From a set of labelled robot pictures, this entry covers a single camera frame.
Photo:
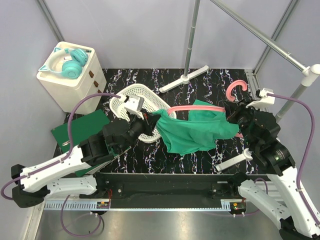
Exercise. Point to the green tank top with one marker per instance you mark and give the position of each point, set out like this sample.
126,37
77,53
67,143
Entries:
198,133

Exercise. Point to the white drawer cabinet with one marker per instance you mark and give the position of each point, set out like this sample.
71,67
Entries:
65,91

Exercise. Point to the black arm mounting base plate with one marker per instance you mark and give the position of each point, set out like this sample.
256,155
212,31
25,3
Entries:
163,191

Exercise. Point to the white slotted cable duct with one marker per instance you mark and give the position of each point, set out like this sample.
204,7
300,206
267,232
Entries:
99,206

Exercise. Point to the silver clothes rack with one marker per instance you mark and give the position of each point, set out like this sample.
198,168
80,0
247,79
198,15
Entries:
310,73

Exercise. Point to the teal cat-ear headphones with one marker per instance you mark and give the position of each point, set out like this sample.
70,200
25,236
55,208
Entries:
71,69

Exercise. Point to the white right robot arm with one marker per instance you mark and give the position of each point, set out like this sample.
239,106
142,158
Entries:
297,218

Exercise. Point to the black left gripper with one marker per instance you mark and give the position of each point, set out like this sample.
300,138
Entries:
150,120

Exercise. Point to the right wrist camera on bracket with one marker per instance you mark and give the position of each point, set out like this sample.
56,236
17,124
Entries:
264,100

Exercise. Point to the pink plastic hanger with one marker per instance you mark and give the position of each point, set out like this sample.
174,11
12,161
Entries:
228,94

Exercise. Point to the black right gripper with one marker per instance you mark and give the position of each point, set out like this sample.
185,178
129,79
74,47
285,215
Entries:
233,108

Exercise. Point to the white perforated plastic basket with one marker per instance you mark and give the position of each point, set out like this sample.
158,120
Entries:
152,103

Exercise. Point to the green ring binder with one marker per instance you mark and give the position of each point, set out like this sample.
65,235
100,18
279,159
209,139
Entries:
82,127

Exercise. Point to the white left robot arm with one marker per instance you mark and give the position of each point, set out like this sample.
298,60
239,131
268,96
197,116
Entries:
51,179

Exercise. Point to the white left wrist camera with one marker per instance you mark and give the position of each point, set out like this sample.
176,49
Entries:
133,104

